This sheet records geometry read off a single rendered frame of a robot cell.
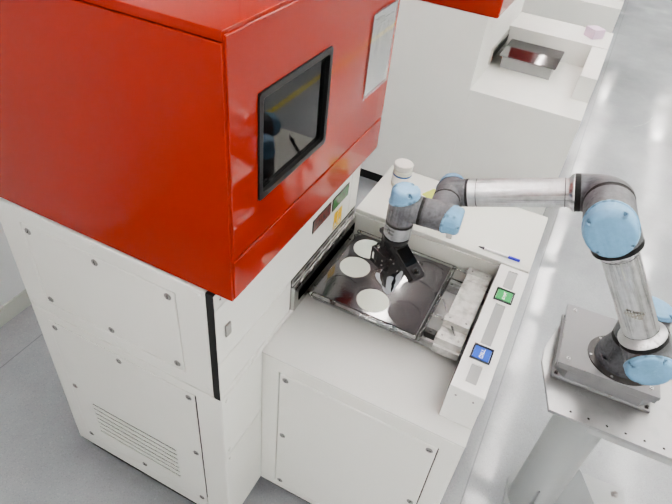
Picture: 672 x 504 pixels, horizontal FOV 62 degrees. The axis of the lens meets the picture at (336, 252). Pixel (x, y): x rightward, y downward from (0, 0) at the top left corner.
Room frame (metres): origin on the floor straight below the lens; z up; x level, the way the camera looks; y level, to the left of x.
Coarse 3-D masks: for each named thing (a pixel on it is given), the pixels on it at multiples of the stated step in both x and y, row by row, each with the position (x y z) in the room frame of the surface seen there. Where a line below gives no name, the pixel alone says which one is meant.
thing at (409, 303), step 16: (352, 256) 1.43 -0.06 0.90; (416, 256) 1.47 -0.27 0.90; (336, 272) 1.35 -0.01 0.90; (432, 272) 1.40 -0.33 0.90; (448, 272) 1.41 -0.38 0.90; (320, 288) 1.26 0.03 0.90; (336, 288) 1.27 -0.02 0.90; (352, 288) 1.28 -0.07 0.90; (368, 288) 1.29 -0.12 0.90; (400, 288) 1.31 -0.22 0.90; (416, 288) 1.32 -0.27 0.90; (432, 288) 1.32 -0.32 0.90; (352, 304) 1.21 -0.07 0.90; (400, 304) 1.24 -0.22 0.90; (416, 304) 1.24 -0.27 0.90; (384, 320) 1.16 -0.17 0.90; (400, 320) 1.17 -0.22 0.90; (416, 320) 1.18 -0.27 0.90
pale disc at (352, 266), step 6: (348, 258) 1.42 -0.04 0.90; (354, 258) 1.43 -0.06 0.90; (360, 258) 1.43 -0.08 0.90; (342, 264) 1.39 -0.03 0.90; (348, 264) 1.39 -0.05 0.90; (354, 264) 1.40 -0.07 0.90; (360, 264) 1.40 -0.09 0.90; (366, 264) 1.40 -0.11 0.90; (342, 270) 1.36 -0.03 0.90; (348, 270) 1.36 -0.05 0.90; (354, 270) 1.37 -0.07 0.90; (360, 270) 1.37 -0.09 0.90; (366, 270) 1.37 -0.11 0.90; (354, 276) 1.34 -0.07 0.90; (360, 276) 1.34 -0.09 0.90
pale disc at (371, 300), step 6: (360, 294) 1.26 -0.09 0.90; (366, 294) 1.26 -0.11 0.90; (372, 294) 1.26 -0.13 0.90; (378, 294) 1.27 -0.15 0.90; (384, 294) 1.27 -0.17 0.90; (360, 300) 1.23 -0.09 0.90; (366, 300) 1.23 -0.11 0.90; (372, 300) 1.24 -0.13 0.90; (378, 300) 1.24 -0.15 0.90; (384, 300) 1.24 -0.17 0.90; (360, 306) 1.21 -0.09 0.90; (366, 306) 1.21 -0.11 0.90; (372, 306) 1.21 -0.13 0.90; (378, 306) 1.21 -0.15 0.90; (384, 306) 1.22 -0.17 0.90
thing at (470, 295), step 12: (468, 288) 1.37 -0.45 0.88; (480, 288) 1.37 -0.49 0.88; (456, 300) 1.30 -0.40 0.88; (468, 300) 1.31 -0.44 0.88; (480, 300) 1.32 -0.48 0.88; (456, 312) 1.25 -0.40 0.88; (468, 312) 1.26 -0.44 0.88; (432, 348) 1.10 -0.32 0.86; (444, 348) 1.10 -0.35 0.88; (456, 360) 1.08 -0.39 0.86
